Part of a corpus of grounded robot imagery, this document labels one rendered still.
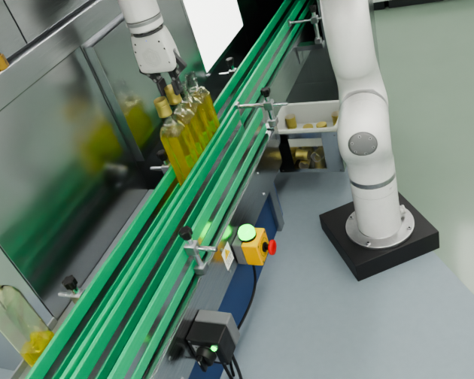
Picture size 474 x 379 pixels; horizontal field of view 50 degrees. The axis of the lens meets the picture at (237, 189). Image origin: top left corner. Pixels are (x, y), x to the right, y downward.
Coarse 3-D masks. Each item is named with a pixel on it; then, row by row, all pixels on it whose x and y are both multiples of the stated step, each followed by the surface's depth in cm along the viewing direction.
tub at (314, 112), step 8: (288, 104) 173; (296, 104) 171; (304, 104) 170; (312, 104) 169; (320, 104) 168; (328, 104) 167; (336, 104) 166; (280, 112) 170; (288, 112) 174; (296, 112) 173; (304, 112) 172; (312, 112) 171; (320, 112) 170; (328, 112) 169; (280, 120) 168; (296, 120) 175; (304, 120) 174; (312, 120) 173; (320, 120) 172; (328, 120) 170; (280, 128) 168; (296, 128) 173; (312, 128) 157; (320, 128) 155; (328, 128) 154; (336, 128) 154
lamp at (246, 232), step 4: (248, 224) 127; (240, 228) 127; (244, 228) 126; (248, 228) 126; (252, 228) 126; (240, 232) 126; (244, 232) 125; (248, 232) 125; (252, 232) 125; (240, 236) 126; (244, 236) 125; (248, 236) 125; (252, 236) 126; (256, 236) 127; (240, 240) 127; (244, 240) 126; (248, 240) 126; (252, 240) 126
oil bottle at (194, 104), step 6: (186, 102) 136; (192, 102) 136; (198, 102) 138; (192, 108) 136; (198, 108) 137; (198, 114) 138; (204, 114) 141; (198, 120) 138; (204, 120) 141; (204, 126) 141; (204, 132) 141; (210, 132) 144; (204, 138) 141; (210, 138) 144
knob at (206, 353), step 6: (198, 348) 106; (204, 348) 105; (198, 354) 105; (204, 354) 104; (210, 354) 105; (216, 354) 106; (198, 360) 103; (204, 360) 105; (210, 360) 104; (204, 366) 105
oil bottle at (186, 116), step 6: (186, 108) 134; (174, 114) 133; (180, 114) 132; (186, 114) 132; (192, 114) 134; (180, 120) 132; (186, 120) 132; (192, 120) 134; (186, 126) 132; (192, 126) 134; (198, 126) 137; (192, 132) 134; (198, 132) 137; (192, 138) 134; (198, 138) 137; (198, 144) 137; (204, 144) 140; (198, 150) 137; (198, 156) 138
